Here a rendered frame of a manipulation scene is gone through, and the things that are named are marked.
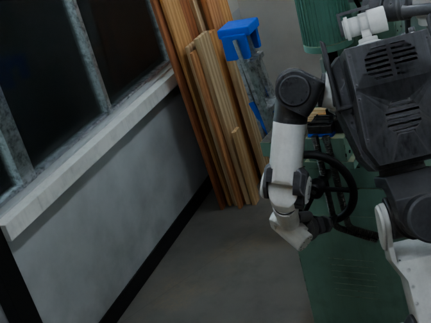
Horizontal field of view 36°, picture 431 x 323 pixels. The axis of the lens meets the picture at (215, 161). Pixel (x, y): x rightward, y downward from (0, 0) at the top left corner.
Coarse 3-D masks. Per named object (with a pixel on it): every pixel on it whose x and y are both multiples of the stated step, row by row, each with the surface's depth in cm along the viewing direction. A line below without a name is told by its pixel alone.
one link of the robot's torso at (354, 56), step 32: (416, 32) 153; (352, 64) 154; (384, 64) 154; (416, 64) 153; (352, 96) 160; (384, 96) 155; (416, 96) 155; (352, 128) 166; (384, 128) 156; (416, 128) 156; (384, 160) 158; (416, 160) 164
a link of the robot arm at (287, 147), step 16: (288, 128) 172; (304, 128) 173; (272, 144) 176; (288, 144) 173; (304, 144) 176; (272, 160) 176; (288, 160) 173; (272, 176) 176; (288, 176) 174; (304, 176) 175; (304, 192) 176
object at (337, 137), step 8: (336, 136) 224; (344, 136) 222; (312, 144) 228; (320, 144) 226; (336, 144) 223; (344, 144) 222; (336, 152) 225; (344, 152) 223; (352, 152) 229; (312, 160) 231; (344, 160) 225
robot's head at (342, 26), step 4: (356, 8) 173; (360, 8) 173; (364, 8) 172; (344, 12) 174; (348, 12) 173; (352, 12) 173; (336, 16) 177; (340, 16) 174; (340, 20) 174; (344, 20) 174; (340, 24) 174; (344, 24) 173; (340, 28) 175; (344, 28) 174; (344, 32) 174; (344, 36) 176; (348, 36) 174; (348, 40) 176
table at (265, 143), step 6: (270, 132) 256; (306, 132) 248; (264, 138) 252; (270, 138) 250; (264, 144) 249; (270, 144) 248; (264, 150) 250; (270, 150) 249; (306, 150) 242; (354, 156) 227; (306, 162) 233; (312, 162) 231; (324, 162) 229; (342, 162) 226; (348, 162) 225; (354, 162) 224; (306, 168) 234; (312, 168) 233; (348, 168) 226; (354, 168) 225
